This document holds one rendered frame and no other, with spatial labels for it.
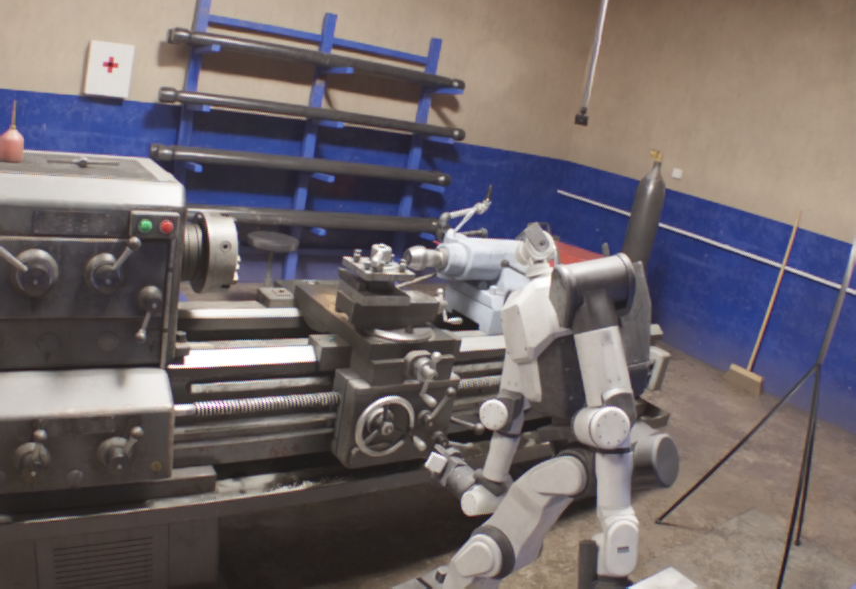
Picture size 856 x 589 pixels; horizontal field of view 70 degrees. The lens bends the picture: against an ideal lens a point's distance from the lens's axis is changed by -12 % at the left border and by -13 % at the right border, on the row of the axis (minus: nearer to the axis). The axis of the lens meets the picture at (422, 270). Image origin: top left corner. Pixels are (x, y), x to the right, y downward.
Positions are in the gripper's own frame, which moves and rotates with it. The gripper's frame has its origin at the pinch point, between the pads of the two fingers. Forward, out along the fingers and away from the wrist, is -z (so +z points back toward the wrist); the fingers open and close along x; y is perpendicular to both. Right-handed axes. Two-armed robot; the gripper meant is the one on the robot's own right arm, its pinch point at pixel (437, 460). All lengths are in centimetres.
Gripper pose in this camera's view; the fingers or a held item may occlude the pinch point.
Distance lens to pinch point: 204.5
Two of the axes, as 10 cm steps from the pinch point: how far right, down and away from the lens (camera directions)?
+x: -4.7, 8.8, 0.1
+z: 5.5, 3.0, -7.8
